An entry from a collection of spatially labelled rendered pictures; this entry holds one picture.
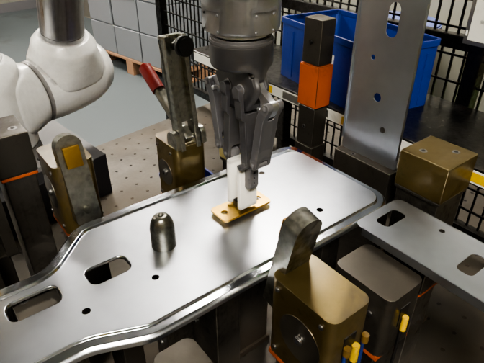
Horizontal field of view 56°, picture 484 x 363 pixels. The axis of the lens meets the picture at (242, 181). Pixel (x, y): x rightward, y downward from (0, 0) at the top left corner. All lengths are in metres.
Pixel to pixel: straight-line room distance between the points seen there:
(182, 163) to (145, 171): 0.64
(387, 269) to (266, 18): 0.34
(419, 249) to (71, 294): 0.43
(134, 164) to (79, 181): 0.74
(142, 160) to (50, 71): 0.40
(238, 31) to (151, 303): 0.31
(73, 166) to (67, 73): 0.54
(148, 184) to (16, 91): 0.41
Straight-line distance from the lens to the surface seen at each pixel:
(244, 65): 0.52
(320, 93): 0.89
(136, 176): 1.34
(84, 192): 0.68
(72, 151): 0.65
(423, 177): 0.72
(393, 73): 0.74
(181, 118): 0.71
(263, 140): 0.55
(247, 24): 0.50
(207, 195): 0.68
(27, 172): 0.69
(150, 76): 0.77
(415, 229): 0.66
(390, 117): 0.76
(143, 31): 4.08
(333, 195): 0.70
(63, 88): 1.19
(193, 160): 0.73
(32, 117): 1.17
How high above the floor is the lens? 1.38
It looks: 32 degrees down
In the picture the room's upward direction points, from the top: straight up
